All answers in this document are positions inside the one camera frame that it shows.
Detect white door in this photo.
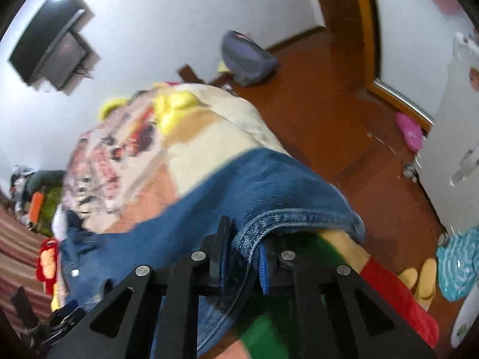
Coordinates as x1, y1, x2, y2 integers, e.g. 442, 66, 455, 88
413, 32, 479, 234

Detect black set-top box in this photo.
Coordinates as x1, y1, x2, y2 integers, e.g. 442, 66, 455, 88
39, 32, 91, 93

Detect black white patterned cloth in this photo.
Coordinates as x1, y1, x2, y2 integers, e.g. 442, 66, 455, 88
9, 165, 36, 210

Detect teal patterned cloth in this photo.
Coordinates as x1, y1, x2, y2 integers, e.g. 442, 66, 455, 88
435, 226, 479, 302

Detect blue denim jeans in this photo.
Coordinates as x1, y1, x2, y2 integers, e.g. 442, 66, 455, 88
59, 147, 366, 359

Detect yellow fleece cloth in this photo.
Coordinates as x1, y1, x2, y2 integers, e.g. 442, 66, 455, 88
154, 90, 200, 134
98, 97, 132, 119

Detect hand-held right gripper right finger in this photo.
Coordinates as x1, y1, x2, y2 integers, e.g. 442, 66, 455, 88
257, 238, 439, 359

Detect red yellow plush toy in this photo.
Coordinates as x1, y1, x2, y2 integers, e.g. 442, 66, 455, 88
35, 237, 61, 295

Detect wooden chair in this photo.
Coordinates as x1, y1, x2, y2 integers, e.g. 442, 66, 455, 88
178, 64, 206, 85

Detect striped curtain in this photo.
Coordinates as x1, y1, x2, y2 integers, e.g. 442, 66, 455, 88
0, 189, 57, 309

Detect yellow slipper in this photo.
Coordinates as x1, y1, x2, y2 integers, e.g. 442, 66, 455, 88
413, 258, 437, 311
398, 267, 418, 289

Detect orange item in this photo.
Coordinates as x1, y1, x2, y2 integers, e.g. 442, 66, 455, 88
29, 192, 43, 224

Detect black wall television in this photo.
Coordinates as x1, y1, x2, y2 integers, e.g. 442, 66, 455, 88
9, 0, 95, 85

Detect printed blanket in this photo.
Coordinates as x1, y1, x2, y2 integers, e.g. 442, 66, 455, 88
50, 81, 440, 359

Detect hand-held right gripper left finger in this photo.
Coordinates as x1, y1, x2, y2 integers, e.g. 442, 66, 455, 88
48, 216, 237, 359

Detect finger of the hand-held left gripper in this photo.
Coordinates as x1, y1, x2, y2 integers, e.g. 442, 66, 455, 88
10, 286, 39, 328
48, 299, 87, 331

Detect wooden door frame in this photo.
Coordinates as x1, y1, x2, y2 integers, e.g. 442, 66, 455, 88
350, 0, 435, 132

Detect pink slipper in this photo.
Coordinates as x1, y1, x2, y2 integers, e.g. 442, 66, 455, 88
396, 111, 426, 153

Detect grey purple backpack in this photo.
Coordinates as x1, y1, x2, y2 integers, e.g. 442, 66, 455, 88
219, 30, 279, 86

